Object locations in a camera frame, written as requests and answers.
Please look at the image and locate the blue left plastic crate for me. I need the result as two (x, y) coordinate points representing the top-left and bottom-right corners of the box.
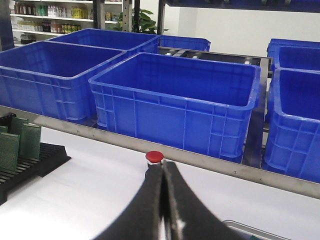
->
(0, 41), (128, 124)

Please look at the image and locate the blue far left crate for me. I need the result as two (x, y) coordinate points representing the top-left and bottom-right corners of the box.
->
(49, 28), (160, 56)

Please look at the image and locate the metal table edge rail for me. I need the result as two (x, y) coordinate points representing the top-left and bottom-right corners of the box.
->
(0, 105), (320, 199)

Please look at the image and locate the green potted plant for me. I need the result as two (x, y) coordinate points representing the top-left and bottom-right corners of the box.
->
(116, 8), (170, 35)

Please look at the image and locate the green board middle row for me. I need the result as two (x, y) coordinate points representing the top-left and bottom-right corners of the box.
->
(19, 123), (41, 160)

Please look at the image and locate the green board back right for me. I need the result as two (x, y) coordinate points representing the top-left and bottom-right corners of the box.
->
(9, 116), (29, 135)

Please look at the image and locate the blue far right crate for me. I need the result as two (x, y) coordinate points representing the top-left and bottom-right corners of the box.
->
(267, 38), (320, 72)

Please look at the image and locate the grey metal shelf frame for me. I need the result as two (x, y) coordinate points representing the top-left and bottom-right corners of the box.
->
(92, 0), (167, 35)

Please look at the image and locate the blue plastic crate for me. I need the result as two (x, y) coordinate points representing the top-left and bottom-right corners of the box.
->
(89, 53), (261, 163)
(0, 41), (128, 124)
(262, 68), (320, 183)

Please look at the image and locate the red emergency stop button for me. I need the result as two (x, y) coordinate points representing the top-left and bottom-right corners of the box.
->
(145, 150), (164, 167)

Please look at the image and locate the blue centre plastic crate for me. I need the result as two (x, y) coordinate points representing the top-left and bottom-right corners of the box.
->
(89, 53), (261, 163)

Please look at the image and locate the blue far centre crate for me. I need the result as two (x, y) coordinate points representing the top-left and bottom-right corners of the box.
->
(159, 35), (211, 52)

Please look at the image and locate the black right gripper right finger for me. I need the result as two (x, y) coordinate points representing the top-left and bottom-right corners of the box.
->
(162, 161), (243, 240)

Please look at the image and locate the silver metal tray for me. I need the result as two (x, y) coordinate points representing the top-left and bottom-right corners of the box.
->
(223, 220), (286, 240)

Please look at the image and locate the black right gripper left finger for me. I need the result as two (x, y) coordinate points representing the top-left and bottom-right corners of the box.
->
(95, 164), (163, 240)

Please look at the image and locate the white shelf with bottles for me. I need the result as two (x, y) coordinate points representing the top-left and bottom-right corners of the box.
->
(9, 0), (125, 47)

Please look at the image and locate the green board left middle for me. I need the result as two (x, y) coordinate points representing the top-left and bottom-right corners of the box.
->
(0, 132), (20, 171)

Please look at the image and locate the green board back left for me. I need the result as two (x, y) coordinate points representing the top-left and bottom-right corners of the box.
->
(0, 125), (8, 133)

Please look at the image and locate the blue right plastic crate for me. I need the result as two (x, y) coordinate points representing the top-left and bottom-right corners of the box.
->
(262, 68), (320, 183)

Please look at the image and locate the black slotted board rack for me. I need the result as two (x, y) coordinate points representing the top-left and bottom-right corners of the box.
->
(0, 112), (71, 204)

